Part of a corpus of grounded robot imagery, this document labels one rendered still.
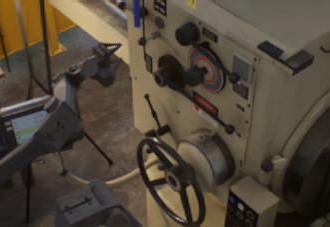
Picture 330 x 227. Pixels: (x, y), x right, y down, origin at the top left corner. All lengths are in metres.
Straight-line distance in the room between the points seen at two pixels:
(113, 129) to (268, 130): 2.35
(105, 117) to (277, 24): 2.57
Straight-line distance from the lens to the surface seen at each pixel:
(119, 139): 4.00
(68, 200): 1.20
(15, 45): 4.65
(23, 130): 2.41
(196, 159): 2.03
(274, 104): 1.77
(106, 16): 3.03
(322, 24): 1.81
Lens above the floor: 2.86
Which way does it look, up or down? 43 degrees down
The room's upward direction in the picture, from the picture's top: straight up
